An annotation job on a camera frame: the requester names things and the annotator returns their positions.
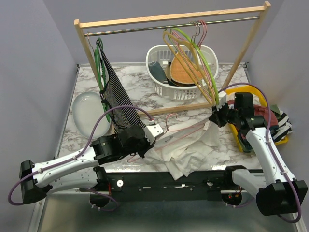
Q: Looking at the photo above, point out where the white tank top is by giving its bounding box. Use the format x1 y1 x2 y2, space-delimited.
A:
144 119 229 180

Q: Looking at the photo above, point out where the dark teal cup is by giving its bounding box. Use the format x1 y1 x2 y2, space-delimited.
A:
148 61 167 83

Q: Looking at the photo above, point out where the yellow plastic bin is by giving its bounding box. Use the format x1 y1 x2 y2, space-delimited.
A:
216 84 289 153

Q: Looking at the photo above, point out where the dark bowl in basket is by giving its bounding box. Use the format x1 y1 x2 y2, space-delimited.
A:
165 62 195 87

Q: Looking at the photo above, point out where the white plastic laundry basket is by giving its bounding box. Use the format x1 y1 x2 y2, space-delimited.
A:
146 45 219 101

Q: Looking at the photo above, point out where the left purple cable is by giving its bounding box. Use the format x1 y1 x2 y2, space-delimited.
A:
7 105 155 212

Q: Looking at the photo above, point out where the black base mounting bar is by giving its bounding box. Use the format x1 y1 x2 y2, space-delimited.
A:
92 170 243 205

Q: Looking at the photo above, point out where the wooden clothes rack frame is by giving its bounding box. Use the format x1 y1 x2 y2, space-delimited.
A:
74 2 271 116

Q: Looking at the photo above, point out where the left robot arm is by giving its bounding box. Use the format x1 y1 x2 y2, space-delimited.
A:
19 125 164 204

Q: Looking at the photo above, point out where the dark green hanger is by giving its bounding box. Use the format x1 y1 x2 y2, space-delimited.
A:
94 38 109 112

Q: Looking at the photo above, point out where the white oval plate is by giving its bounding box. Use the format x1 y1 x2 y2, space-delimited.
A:
72 91 105 139

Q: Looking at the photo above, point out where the maroon red garment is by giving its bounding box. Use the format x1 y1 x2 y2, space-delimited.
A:
229 99 280 152

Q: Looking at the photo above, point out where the striped black tank top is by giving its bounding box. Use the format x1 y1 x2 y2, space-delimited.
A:
101 49 145 133

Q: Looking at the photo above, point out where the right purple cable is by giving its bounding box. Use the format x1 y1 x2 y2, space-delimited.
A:
218 82 302 223

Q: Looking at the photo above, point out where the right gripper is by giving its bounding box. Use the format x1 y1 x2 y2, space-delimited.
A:
209 100 240 128

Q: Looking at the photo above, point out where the purple cable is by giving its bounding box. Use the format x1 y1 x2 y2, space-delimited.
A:
7 105 155 212
218 82 302 223

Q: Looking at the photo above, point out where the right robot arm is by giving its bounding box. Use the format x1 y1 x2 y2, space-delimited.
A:
209 91 308 216

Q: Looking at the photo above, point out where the pink hanger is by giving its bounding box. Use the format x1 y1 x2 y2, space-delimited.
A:
127 114 208 163
169 20 217 103

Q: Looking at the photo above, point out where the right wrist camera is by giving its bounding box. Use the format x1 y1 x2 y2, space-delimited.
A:
216 91 227 110

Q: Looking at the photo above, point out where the light green hanger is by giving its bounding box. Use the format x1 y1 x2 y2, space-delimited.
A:
163 28 219 106

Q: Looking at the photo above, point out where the metal hanging rod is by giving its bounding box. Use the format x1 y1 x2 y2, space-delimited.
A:
84 16 259 37

